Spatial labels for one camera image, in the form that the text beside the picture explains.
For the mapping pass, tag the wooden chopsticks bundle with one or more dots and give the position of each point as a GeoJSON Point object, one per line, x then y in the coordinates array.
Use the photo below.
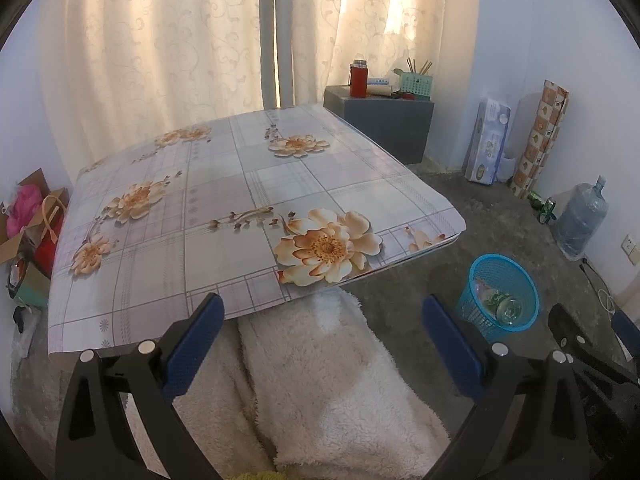
{"type": "Point", "coordinates": [419, 66]}

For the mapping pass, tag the cream paper roll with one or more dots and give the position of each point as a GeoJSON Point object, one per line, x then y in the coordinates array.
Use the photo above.
{"type": "Point", "coordinates": [382, 91]}

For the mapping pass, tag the brown cardboard box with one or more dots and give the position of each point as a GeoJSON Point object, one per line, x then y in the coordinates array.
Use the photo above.
{"type": "Point", "coordinates": [15, 247]}

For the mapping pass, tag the patterned wrapping paper roll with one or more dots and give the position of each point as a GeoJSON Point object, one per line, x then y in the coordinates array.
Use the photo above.
{"type": "Point", "coordinates": [540, 135]}

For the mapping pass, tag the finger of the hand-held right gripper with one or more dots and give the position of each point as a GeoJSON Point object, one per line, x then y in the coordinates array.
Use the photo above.
{"type": "Point", "coordinates": [627, 332]}
{"type": "Point", "coordinates": [562, 322]}

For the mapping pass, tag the large water jug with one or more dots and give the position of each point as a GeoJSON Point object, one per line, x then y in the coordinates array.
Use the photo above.
{"type": "Point", "coordinates": [580, 220]}

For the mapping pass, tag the blue and white box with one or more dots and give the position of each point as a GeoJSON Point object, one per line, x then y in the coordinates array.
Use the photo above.
{"type": "Point", "coordinates": [379, 81]}

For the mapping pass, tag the pink fluffy item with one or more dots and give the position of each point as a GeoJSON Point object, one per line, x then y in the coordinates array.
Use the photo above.
{"type": "Point", "coordinates": [22, 207]}

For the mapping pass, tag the teal pen holder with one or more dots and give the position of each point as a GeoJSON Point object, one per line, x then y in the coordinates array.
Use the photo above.
{"type": "Point", "coordinates": [417, 86]}

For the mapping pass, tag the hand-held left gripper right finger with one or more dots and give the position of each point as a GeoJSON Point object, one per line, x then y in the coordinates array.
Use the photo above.
{"type": "Point", "coordinates": [452, 350]}

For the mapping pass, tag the white tissue pack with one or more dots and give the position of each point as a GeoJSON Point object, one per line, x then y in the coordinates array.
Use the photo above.
{"type": "Point", "coordinates": [487, 142]}

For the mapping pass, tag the blue mesh waste basket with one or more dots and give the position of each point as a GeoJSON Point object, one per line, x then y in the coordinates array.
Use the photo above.
{"type": "Point", "coordinates": [472, 310]}

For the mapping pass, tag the red thermos bottle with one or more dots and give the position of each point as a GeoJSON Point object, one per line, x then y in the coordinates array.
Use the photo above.
{"type": "Point", "coordinates": [358, 82]}

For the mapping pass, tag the grey cabinet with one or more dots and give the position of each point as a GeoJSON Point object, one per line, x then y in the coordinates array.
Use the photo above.
{"type": "Point", "coordinates": [385, 130]}

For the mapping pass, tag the floral tablecloth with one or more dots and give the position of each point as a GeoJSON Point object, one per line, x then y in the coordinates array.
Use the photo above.
{"type": "Point", "coordinates": [225, 200]}

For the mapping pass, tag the green plastic bottle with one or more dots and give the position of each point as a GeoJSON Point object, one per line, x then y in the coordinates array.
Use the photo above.
{"type": "Point", "coordinates": [495, 302]}

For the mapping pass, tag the wall outlet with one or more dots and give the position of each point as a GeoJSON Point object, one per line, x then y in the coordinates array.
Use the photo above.
{"type": "Point", "coordinates": [631, 249]}

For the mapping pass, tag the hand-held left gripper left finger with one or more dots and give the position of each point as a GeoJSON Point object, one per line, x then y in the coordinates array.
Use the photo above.
{"type": "Point", "coordinates": [195, 345]}

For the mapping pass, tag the small red object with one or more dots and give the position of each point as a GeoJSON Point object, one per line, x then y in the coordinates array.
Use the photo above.
{"type": "Point", "coordinates": [402, 96]}

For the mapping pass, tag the teal box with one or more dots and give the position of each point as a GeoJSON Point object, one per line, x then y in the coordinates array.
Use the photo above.
{"type": "Point", "coordinates": [35, 287]}

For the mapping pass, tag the cream patterned curtain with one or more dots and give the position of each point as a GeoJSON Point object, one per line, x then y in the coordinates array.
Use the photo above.
{"type": "Point", "coordinates": [150, 50]}
{"type": "Point", "coordinates": [370, 15]}

